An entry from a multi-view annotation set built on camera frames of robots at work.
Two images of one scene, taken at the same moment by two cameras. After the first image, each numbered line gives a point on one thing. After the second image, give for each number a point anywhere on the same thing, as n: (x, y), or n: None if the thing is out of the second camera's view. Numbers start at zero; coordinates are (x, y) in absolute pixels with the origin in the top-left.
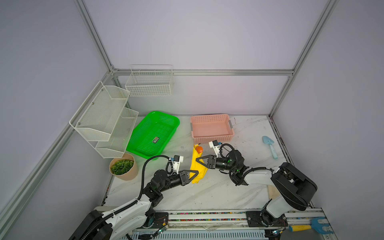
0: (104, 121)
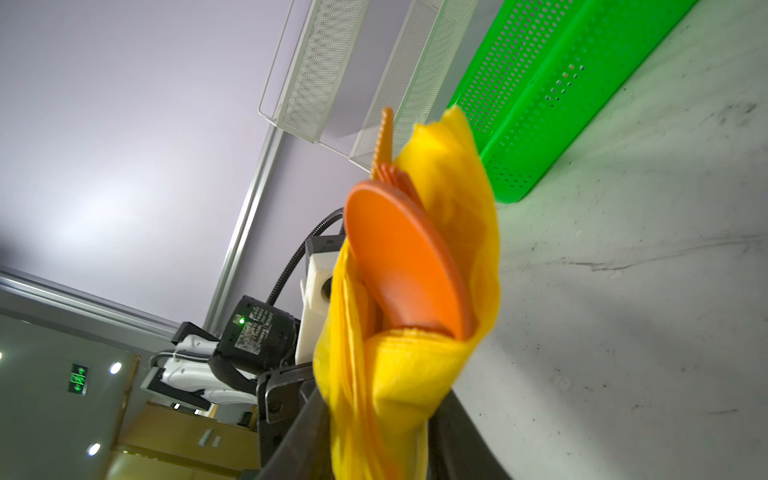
0: (339, 63)
